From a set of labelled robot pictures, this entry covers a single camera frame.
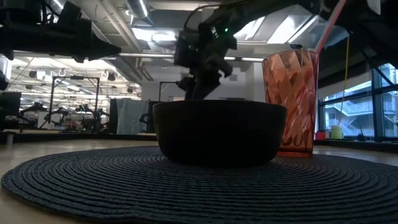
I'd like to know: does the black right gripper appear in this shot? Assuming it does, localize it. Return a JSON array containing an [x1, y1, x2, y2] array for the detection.
[[173, 20, 238, 101]]

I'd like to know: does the long ceiling light strip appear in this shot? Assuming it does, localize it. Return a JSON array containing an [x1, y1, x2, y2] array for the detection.
[[102, 52, 265, 63]]

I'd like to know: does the black bowl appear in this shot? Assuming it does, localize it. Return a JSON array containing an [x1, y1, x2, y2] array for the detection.
[[152, 99, 288, 169]]

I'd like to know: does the red straw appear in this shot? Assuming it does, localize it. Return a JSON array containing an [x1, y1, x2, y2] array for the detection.
[[315, 0, 348, 54]]

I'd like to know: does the large window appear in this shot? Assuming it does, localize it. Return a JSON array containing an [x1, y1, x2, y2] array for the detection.
[[317, 62, 398, 139]]

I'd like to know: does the black gantry frame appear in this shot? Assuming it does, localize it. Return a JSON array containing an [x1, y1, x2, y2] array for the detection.
[[49, 75, 101, 132]]

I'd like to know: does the dark round woven placemat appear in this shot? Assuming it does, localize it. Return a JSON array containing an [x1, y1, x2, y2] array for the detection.
[[0, 145, 398, 224]]

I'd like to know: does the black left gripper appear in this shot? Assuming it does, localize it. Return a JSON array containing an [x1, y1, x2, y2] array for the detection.
[[0, 0, 123, 63]]

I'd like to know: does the orange faceted plastic cup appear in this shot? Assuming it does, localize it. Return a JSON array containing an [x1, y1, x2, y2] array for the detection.
[[261, 49, 320, 158]]

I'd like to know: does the grey fabric panel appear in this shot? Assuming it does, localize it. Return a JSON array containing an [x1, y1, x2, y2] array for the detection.
[[108, 97, 150, 136]]

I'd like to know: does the yellow-green container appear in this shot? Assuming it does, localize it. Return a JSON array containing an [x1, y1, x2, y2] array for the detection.
[[330, 124, 344, 140]]

